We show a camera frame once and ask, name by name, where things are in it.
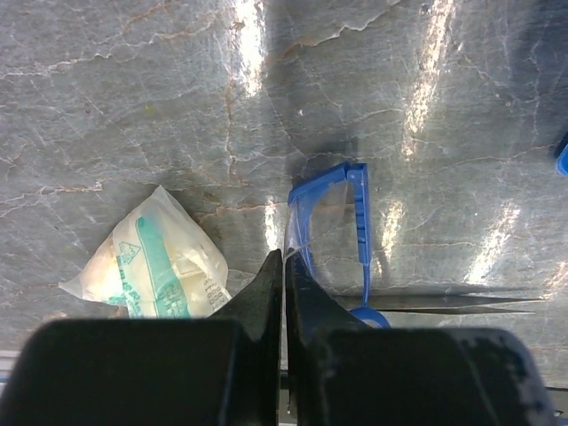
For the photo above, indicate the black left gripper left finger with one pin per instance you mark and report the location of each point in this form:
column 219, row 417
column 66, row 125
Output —
column 222, row 370

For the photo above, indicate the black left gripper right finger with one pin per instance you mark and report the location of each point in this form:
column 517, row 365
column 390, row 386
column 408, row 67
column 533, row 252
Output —
column 344, row 372

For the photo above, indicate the blue plastic divided bin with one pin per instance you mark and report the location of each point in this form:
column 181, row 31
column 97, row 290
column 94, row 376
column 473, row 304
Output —
column 561, row 156

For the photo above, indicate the small glass reagent bottle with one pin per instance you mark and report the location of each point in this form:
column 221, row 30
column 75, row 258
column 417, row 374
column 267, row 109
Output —
column 157, row 263

